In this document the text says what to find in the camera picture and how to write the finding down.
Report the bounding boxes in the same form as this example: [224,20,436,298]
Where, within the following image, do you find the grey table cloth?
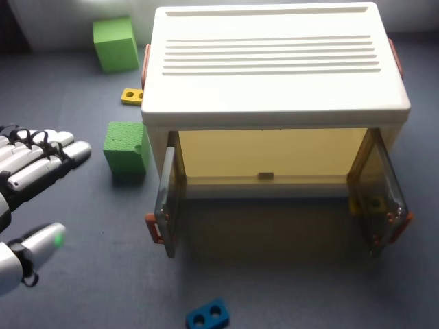
[0,30,439,329]

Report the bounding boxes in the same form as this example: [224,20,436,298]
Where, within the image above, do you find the small green foam block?
[102,121,152,184]

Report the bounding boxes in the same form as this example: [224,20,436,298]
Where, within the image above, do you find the yellow two-hole block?
[120,88,144,106]
[348,195,387,215]

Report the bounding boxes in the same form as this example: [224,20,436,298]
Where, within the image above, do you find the large green foam block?
[92,15,141,73]

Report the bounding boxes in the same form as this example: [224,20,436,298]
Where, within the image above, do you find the blue two-hole block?
[185,297,230,329]

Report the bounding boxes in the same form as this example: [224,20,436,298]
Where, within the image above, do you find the white ribbed plastic box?
[140,2,412,200]

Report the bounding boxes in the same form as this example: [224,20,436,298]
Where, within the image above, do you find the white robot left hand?
[0,123,93,297]

